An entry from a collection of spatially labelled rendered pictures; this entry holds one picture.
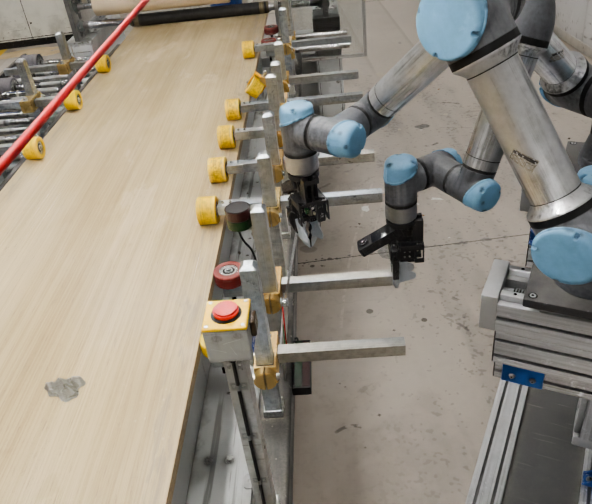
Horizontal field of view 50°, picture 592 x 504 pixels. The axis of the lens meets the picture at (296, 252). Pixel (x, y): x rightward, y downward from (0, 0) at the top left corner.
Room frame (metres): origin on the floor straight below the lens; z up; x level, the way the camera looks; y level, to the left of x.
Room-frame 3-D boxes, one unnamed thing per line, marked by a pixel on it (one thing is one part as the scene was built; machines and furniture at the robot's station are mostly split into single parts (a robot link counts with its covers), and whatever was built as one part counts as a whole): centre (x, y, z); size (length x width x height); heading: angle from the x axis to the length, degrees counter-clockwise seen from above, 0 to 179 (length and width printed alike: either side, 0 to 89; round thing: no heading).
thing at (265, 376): (1.03, 0.09, 0.84); 0.13 x 0.06 x 0.05; 175
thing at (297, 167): (1.27, -0.04, 1.20); 0.08 x 0.08 x 0.05
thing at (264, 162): (1.51, 0.05, 0.89); 0.03 x 0.03 x 0.48; 85
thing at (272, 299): (1.28, 0.08, 0.85); 0.13 x 0.06 x 0.05; 175
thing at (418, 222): (1.27, -0.27, 0.96); 0.09 x 0.08 x 0.12; 85
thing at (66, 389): (0.96, 0.52, 0.91); 0.09 x 0.07 x 0.02; 63
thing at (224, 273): (1.31, 0.18, 0.85); 0.08 x 0.08 x 0.11
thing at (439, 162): (1.30, -0.36, 1.12); 0.11 x 0.11 x 0.08; 25
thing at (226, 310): (0.75, 0.12, 1.22); 0.04 x 0.04 x 0.02
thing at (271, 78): (2.01, 0.01, 0.92); 0.03 x 0.03 x 0.48; 85
